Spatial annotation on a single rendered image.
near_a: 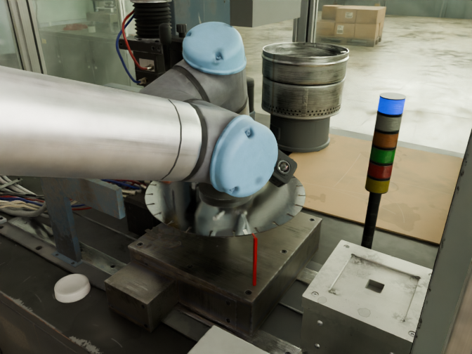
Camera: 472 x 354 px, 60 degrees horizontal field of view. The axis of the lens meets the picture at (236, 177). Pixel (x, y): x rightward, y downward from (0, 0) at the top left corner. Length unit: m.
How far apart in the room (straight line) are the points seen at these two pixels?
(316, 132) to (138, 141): 1.23
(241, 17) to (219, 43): 0.60
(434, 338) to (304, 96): 1.02
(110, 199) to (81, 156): 0.50
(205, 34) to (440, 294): 0.40
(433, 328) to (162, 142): 0.37
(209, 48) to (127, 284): 0.50
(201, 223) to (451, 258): 0.43
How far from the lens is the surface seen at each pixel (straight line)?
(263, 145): 0.38
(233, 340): 0.62
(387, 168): 0.83
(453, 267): 0.49
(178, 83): 0.50
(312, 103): 1.43
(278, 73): 1.43
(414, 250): 1.11
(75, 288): 0.95
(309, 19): 1.83
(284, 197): 0.84
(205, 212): 0.79
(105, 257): 1.03
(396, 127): 0.80
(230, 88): 0.53
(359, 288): 0.72
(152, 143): 0.33
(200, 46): 0.51
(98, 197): 0.84
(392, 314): 0.70
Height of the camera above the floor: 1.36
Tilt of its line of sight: 27 degrees down
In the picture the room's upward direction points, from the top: straight up
